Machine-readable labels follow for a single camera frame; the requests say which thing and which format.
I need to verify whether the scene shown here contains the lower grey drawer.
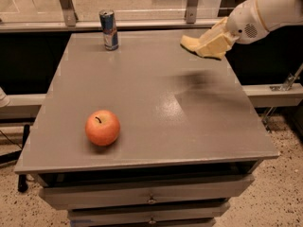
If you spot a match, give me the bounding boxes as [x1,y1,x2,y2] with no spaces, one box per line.
[68,202,230,227]

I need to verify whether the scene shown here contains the metal floor bracket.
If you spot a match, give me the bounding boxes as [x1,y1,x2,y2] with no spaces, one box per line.
[261,63,303,132]

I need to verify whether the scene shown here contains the metal railing bracket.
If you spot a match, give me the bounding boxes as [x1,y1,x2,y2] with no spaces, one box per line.
[59,0,78,26]
[185,0,199,24]

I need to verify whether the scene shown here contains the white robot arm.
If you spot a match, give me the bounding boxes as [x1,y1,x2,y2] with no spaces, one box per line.
[194,0,303,59]

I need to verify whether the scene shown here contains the grey drawer cabinet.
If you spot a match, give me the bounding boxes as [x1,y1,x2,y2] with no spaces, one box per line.
[14,28,280,227]

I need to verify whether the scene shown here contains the right metal railing bracket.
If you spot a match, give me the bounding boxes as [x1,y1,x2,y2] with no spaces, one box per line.
[185,0,199,24]

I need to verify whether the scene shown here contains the left metal railing bracket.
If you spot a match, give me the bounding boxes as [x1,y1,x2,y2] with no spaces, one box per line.
[59,0,78,26]

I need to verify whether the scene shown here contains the yellow sponge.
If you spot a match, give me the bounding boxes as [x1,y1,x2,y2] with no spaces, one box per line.
[180,35,199,52]

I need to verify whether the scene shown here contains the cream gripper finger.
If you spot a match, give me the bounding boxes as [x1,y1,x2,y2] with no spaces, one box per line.
[199,17,228,44]
[194,35,238,60]

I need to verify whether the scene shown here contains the blue silver drink can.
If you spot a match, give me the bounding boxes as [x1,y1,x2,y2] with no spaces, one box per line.
[99,9,118,51]

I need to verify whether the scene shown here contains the upper grey drawer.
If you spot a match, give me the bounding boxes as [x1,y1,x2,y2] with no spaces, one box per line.
[39,174,254,210]

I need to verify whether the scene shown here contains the black stand leg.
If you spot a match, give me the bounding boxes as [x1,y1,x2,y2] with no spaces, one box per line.
[0,124,31,194]

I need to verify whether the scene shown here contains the grey drawer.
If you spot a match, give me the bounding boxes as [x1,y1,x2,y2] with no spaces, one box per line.
[68,202,230,227]
[39,174,254,210]

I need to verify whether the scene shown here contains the red apple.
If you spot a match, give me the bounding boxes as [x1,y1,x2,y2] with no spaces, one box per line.
[85,110,120,147]

